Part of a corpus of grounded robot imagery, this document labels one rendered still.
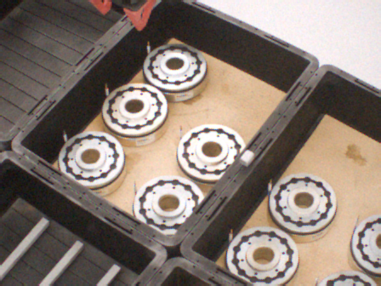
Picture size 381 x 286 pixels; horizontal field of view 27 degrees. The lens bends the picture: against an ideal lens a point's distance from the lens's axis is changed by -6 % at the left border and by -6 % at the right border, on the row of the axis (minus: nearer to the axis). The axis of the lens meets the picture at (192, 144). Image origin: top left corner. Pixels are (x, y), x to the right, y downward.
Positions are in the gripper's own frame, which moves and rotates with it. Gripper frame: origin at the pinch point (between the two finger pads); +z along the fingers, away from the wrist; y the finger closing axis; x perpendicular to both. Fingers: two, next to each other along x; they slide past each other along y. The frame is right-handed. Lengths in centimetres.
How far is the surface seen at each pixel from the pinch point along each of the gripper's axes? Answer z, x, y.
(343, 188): 23.3, 6.0, 34.1
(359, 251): 19.5, -4.1, 42.1
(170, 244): 12.2, -20.1, 21.4
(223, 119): 23.6, 6.8, 11.6
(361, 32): 39, 50, 17
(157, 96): 20.5, 3.1, 2.1
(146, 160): 23.0, -6.1, 6.4
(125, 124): 20.3, -4.0, 1.2
